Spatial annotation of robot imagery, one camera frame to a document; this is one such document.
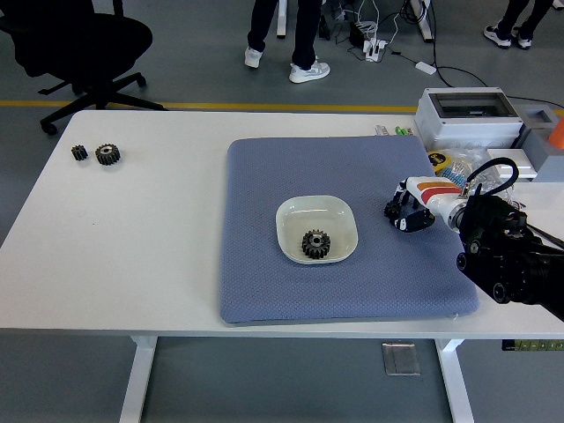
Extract orange cone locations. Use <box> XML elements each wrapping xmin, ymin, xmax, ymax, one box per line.
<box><xmin>547</xmin><ymin>117</ymin><xmax>564</xmax><ymax>156</ymax></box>

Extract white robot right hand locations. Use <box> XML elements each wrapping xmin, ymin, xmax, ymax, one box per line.
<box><xmin>383</xmin><ymin>175</ymin><xmax>464</xmax><ymax>234</ymax></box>

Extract black floor cable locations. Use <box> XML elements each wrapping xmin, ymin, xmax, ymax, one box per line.
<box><xmin>425</xmin><ymin>0</ymin><xmax>490</xmax><ymax>88</ymax></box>

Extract black office chair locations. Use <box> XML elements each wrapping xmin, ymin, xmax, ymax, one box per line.
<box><xmin>0</xmin><ymin>0</ymin><xmax>168</xmax><ymax>136</ymax></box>

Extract white table leg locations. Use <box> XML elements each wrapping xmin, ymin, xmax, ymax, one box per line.
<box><xmin>118</xmin><ymin>337</ymin><xmax>159</xmax><ymax>423</ymax></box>
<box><xmin>434</xmin><ymin>338</ymin><xmax>476</xmax><ymax>423</ymax></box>

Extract grey hollow block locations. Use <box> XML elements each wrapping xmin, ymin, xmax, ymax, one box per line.
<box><xmin>513</xmin><ymin>107</ymin><xmax>564</xmax><ymax>182</ymax></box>

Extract clear bag of parts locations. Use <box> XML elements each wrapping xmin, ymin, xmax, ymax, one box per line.
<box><xmin>440</xmin><ymin>147</ymin><xmax>519</xmax><ymax>208</ymax></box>

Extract white square dish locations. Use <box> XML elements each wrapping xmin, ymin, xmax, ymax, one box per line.
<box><xmin>276</xmin><ymin>194</ymin><xmax>359</xmax><ymax>264</ymax></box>

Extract metal floor plate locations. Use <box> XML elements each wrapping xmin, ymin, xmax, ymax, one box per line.
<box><xmin>381</xmin><ymin>342</ymin><xmax>421</xmax><ymax>376</ymax></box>

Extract grey electrical enclosure box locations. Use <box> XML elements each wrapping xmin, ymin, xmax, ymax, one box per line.
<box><xmin>413</xmin><ymin>86</ymin><xmax>525</xmax><ymax>151</ymax></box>

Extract white cable bundle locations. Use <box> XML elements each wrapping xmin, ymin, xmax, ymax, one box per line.
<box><xmin>352</xmin><ymin>0</ymin><xmax>400</xmax><ymax>45</ymax></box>

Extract yellow tape measure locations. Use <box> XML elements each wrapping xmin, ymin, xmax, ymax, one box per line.
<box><xmin>427</xmin><ymin>149</ymin><xmax>459</xmax><ymax>174</ymax></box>

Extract white power strip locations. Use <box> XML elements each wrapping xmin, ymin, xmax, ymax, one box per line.
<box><xmin>363</xmin><ymin>38</ymin><xmax>390</xmax><ymax>63</ymax></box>

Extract person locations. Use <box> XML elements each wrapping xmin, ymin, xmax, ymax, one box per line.
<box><xmin>483</xmin><ymin>0</ymin><xmax>564</xmax><ymax>50</ymax></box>
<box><xmin>244</xmin><ymin>0</ymin><xmax>331</xmax><ymax>85</ymax></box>

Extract white desk leg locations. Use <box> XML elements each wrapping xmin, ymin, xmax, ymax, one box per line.
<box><xmin>412</xmin><ymin>0</ymin><xmax>435</xmax><ymax>43</ymax></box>

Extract large dark metal gear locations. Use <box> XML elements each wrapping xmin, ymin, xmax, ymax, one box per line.
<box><xmin>301</xmin><ymin>228</ymin><xmax>331</xmax><ymax>261</ymax></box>
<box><xmin>95</xmin><ymin>143</ymin><xmax>122</xmax><ymax>167</ymax></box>

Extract blue-grey quilted mat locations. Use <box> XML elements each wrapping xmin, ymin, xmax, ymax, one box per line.
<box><xmin>219</xmin><ymin>135</ymin><xmax>481</xmax><ymax>327</ymax></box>

